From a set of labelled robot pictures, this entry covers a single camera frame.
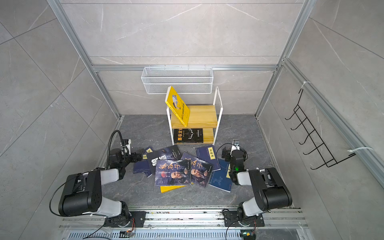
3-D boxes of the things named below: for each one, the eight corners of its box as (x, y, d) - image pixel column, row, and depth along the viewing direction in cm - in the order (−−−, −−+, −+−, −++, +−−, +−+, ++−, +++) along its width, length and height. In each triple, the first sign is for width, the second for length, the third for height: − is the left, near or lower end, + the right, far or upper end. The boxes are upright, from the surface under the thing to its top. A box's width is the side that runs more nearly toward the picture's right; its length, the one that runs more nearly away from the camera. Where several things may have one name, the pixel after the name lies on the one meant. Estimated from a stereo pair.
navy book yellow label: (200, 173, 91) (200, 171, 89) (195, 149, 102) (195, 147, 100) (220, 169, 93) (221, 167, 90) (213, 146, 104) (213, 144, 101)
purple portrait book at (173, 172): (154, 186, 85) (152, 183, 81) (158, 163, 95) (156, 159, 90) (191, 186, 85) (190, 183, 81) (191, 163, 95) (191, 159, 90)
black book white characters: (152, 174, 90) (151, 172, 87) (147, 157, 97) (145, 154, 94) (182, 161, 95) (181, 158, 92) (174, 146, 103) (174, 143, 100)
